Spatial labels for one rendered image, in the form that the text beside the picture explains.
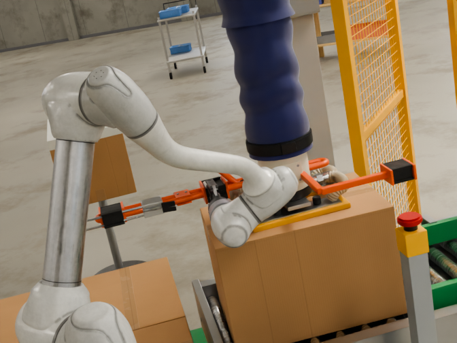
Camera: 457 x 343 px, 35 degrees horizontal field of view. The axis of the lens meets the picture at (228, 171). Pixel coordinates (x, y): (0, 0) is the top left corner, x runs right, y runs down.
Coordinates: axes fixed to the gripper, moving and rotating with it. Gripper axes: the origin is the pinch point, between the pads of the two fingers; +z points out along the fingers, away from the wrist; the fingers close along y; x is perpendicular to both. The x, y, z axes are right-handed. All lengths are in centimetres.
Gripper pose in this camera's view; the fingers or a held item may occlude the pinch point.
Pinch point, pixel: (210, 191)
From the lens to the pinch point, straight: 244.0
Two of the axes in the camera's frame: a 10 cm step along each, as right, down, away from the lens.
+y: 1.9, 9.3, 3.2
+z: -2.0, -2.8, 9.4
